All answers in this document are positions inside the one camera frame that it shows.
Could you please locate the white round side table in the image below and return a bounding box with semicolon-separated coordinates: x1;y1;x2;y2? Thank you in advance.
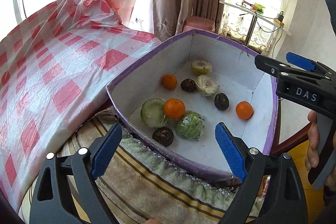
219;0;290;52

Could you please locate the pink plastic stool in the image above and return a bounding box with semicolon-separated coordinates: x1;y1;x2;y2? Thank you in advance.
182;16;215;32

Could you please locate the white box purple trim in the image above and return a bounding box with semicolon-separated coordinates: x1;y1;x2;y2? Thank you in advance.
106;30;278;181

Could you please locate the wrapped pale green fruit half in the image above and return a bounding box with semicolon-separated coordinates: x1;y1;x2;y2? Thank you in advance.
140;98;169;128

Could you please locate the green item on table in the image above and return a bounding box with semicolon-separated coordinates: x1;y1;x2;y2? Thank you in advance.
251;3;265;13

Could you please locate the halved pear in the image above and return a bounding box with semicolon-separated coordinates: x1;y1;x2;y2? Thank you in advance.
196;75;220;96

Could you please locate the dark mangosteen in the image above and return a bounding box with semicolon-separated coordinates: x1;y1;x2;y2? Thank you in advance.
181;79;197;93
152;127;174;147
214;93;230;111

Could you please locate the orange tangerine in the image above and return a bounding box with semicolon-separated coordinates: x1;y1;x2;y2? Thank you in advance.
163;98;186;120
161;74;178;90
235;101;254;120

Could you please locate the red white checkered tablecloth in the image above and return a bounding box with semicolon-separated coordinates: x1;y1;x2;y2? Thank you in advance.
1;0;160;210

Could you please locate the person's right hand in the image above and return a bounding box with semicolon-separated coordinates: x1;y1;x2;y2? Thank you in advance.
304;110;336;192

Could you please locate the striped sofa towel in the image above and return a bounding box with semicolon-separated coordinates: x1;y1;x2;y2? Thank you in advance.
19;108;263;224

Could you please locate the halved pear far corner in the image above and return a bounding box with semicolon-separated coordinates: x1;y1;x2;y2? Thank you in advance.
191;60;213;76

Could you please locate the wrapped green kiwi half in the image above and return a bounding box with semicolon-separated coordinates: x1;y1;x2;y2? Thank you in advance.
175;111;205;140

